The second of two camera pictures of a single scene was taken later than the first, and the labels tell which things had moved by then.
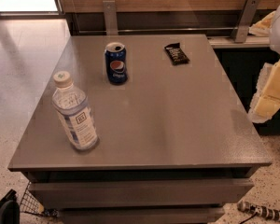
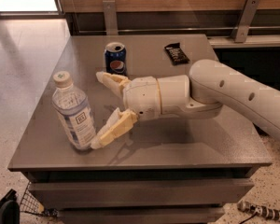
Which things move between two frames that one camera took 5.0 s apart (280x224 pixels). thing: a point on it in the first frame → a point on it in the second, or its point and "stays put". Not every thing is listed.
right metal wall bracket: x=245 y=20 stays put
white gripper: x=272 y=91 → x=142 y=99
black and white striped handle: x=261 y=211 stays put
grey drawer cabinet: x=175 y=145 stays put
